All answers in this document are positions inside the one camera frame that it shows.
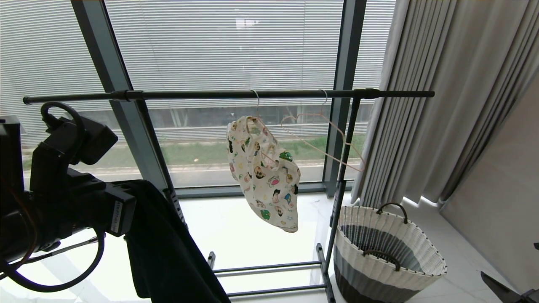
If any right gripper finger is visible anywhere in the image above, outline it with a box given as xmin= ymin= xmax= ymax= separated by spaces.
xmin=481 ymin=271 xmax=527 ymax=303

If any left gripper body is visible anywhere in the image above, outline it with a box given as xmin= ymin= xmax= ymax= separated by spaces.
xmin=19 ymin=170 xmax=136 ymax=253

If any black garment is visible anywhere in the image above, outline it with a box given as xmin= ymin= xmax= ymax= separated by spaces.
xmin=124 ymin=180 xmax=231 ymax=303

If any cream printed garment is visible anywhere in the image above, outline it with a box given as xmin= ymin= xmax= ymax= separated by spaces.
xmin=227 ymin=116 xmax=302 ymax=233

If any pink clothes hanger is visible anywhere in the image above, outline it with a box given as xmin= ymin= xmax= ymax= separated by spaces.
xmin=251 ymin=89 xmax=279 ymax=169
xmin=280 ymin=89 xmax=366 ymax=172

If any white laundry basket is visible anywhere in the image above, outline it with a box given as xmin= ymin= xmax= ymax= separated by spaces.
xmin=334 ymin=203 xmax=448 ymax=303

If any black clothes rack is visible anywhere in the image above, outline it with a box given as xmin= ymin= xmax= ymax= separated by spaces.
xmin=23 ymin=88 xmax=435 ymax=303

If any window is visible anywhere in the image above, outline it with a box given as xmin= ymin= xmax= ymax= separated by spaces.
xmin=0 ymin=0 xmax=396 ymax=198

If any beige curtain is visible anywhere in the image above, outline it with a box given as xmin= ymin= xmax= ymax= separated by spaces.
xmin=351 ymin=0 xmax=539 ymax=209

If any black cable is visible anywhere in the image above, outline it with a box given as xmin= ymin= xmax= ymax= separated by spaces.
xmin=0 ymin=229 xmax=106 ymax=293
xmin=41 ymin=101 xmax=87 ymax=141

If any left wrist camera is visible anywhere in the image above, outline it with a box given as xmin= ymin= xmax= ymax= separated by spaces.
xmin=29 ymin=116 xmax=119 ymax=192

